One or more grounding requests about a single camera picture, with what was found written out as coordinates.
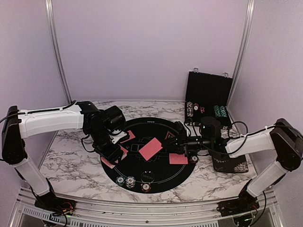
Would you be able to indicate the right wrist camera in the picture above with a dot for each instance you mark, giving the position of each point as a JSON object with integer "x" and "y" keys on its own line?
{"x": 210, "y": 131}

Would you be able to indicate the dealt red card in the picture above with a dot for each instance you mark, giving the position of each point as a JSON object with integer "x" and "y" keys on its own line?
{"x": 150, "y": 149}
{"x": 177, "y": 159}
{"x": 128, "y": 137}

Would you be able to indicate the right aluminium frame post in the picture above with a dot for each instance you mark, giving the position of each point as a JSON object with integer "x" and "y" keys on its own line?
{"x": 243, "y": 46}

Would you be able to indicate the aluminium frame post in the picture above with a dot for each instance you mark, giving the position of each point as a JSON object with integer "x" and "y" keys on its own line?
{"x": 243, "y": 46}
{"x": 56, "y": 49}

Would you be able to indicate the red playing card deck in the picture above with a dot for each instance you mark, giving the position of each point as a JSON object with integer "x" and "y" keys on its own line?
{"x": 110, "y": 163}

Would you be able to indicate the round black poker mat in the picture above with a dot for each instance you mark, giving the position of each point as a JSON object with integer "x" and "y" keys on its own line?
{"x": 166, "y": 176}

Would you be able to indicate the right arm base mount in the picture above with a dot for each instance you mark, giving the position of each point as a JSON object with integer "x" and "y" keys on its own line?
{"x": 244, "y": 203}

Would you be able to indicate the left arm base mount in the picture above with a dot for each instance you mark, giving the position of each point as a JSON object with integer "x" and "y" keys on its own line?
{"x": 53, "y": 203}

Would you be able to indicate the aluminium front rail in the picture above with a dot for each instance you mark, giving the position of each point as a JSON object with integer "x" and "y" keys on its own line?
{"x": 98, "y": 213}

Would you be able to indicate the black floral rectangular tray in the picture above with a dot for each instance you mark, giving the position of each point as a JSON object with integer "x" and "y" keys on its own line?
{"x": 231, "y": 165}

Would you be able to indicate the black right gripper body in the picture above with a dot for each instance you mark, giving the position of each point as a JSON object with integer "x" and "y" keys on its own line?
{"x": 191, "y": 145}

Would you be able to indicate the green chips in case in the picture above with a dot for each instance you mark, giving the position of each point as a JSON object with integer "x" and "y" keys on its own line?
{"x": 220, "y": 111}

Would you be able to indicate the green chip stack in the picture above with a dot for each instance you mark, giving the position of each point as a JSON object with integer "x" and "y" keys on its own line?
{"x": 120, "y": 180}

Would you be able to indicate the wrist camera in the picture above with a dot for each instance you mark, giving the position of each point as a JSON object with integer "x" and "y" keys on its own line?
{"x": 210, "y": 131}
{"x": 114, "y": 119}

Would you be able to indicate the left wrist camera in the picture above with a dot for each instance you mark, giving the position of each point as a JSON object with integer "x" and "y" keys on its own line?
{"x": 114, "y": 119}

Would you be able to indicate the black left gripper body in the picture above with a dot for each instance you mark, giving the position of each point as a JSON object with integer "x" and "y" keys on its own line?
{"x": 101, "y": 144}

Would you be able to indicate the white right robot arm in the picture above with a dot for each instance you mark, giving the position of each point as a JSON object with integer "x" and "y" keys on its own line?
{"x": 281, "y": 137}

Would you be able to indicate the left aluminium frame post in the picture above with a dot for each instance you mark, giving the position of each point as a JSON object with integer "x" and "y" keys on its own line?
{"x": 56, "y": 49}

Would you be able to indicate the black poker chip case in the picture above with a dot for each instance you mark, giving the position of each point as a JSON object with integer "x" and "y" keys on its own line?
{"x": 208, "y": 90}

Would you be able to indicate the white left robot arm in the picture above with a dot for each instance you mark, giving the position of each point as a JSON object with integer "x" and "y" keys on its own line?
{"x": 19, "y": 125}

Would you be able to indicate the clear round dealer button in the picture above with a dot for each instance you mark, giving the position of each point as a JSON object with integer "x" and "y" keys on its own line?
{"x": 147, "y": 177}

